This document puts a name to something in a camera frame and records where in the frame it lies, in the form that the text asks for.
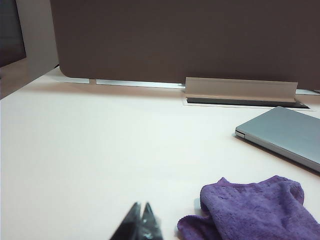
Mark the short aluminium divider rail segment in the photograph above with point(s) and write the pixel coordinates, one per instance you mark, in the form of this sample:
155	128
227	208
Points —
77	80

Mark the silver closed laptop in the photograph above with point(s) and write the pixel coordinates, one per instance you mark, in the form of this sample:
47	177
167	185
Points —
287	130

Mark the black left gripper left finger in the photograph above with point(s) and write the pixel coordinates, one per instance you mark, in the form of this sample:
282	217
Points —
130	225

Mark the purple microfibre rag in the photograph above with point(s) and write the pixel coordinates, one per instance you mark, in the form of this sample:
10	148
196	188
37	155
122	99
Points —
250	212

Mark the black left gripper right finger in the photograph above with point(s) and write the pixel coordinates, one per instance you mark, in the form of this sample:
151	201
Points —
150	225

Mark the office partition panel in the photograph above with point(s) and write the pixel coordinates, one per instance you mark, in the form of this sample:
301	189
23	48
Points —
11	30

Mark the partition end post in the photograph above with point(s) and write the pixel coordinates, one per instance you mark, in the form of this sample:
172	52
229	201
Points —
40	37

